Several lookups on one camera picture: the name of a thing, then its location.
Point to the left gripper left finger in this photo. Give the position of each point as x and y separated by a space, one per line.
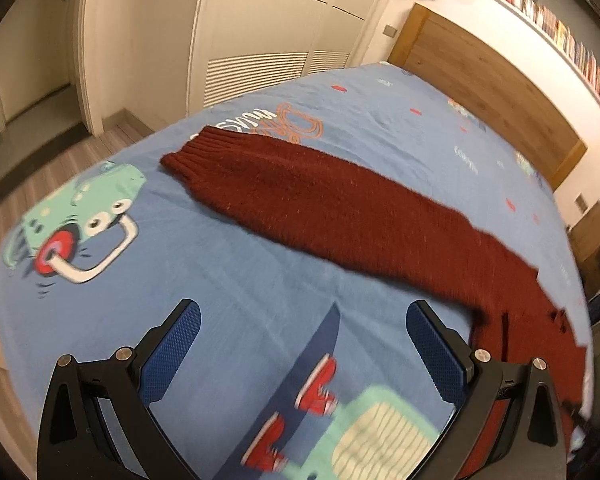
74 441

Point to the blue dinosaur print bedsheet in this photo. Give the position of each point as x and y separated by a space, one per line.
301 369

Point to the white wardrobe with louvres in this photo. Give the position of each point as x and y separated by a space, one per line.
240 46

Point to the dark red knitted sweater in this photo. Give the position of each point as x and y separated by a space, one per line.
516 278

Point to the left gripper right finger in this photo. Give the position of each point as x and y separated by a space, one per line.
507 422

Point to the wooden headboard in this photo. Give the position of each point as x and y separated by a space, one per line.
477 77

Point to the grey wall switch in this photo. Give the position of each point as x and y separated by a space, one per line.
390 31

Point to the row of books on shelf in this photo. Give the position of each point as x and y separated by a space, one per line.
555 30

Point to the wooden bedside cabinet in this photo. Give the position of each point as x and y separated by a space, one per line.
585 244

